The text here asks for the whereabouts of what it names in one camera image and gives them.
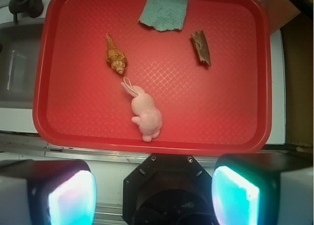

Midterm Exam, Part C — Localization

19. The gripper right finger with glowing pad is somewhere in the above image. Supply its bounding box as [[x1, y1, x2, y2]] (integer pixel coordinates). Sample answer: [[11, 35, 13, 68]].
[[211, 153, 314, 225]]

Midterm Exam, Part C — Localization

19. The brown wood bark piece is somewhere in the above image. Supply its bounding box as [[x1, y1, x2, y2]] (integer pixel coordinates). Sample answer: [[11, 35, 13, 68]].
[[191, 30, 211, 67]]

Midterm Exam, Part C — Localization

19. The brown spiral seashell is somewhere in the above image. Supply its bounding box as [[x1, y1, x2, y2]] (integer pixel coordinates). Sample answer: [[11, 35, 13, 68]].
[[105, 33, 128, 75]]

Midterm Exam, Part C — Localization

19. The black sink faucet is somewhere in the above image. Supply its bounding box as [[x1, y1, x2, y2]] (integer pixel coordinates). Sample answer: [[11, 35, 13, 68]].
[[8, 0, 44, 24]]

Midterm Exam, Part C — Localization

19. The pink bunny toy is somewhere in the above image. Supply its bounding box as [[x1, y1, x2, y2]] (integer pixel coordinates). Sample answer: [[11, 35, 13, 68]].
[[121, 77, 162, 142]]

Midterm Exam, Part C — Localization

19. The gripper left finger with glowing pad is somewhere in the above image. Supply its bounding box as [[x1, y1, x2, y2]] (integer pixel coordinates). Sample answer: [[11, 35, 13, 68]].
[[0, 160, 97, 225]]

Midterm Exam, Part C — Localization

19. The red plastic tray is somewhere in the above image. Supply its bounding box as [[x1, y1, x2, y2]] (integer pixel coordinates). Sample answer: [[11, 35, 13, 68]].
[[33, 0, 271, 156]]

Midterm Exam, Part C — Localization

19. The green paper towel piece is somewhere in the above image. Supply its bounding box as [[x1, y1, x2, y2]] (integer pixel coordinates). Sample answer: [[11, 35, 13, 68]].
[[138, 0, 188, 32]]

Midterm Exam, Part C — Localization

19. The grey sink basin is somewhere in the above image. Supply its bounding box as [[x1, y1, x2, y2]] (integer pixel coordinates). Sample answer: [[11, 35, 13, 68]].
[[0, 18, 44, 109]]

